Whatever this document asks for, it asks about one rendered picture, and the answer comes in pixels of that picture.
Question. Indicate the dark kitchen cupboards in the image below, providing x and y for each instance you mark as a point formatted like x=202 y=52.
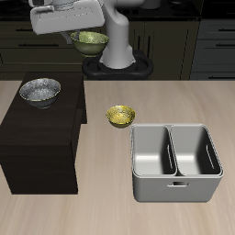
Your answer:
x=171 y=46

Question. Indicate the green bowl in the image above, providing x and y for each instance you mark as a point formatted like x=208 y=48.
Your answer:
x=90 y=42

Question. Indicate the dark wooden cabinet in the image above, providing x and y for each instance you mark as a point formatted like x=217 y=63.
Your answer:
x=39 y=134

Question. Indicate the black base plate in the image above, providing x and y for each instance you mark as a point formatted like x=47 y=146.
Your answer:
x=143 y=69

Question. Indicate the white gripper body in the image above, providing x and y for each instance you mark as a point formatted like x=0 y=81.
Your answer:
x=67 y=19

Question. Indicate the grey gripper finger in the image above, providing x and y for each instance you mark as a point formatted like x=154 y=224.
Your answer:
x=67 y=37
x=77 y=34

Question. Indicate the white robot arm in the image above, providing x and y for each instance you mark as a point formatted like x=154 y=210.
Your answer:
x=117 y=36

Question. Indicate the yellow bowl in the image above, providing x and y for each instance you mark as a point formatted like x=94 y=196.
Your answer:
x=120 y=117

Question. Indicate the black bowl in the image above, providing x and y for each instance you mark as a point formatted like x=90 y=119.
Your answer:
x=39 y=91

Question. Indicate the white two-bin basket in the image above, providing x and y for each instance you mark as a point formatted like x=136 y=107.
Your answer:
x=177 y=186

